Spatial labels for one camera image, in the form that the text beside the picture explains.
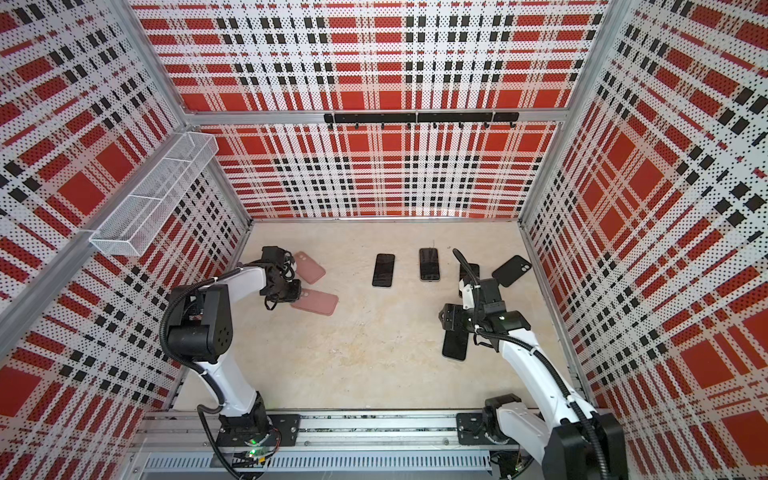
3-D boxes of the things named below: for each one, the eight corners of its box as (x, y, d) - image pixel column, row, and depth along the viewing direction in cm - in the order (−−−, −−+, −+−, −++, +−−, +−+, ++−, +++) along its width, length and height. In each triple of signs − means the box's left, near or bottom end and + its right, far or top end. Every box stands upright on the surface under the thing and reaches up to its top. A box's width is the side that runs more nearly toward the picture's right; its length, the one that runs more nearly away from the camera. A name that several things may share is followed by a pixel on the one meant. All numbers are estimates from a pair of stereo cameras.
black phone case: (507, 288, 104) (509, 285, 102) (491, 276, 108) (493, 272, 106) (530, 268, 110) (532, 264, 108) (514, 257, 113) (516, 253, 112)
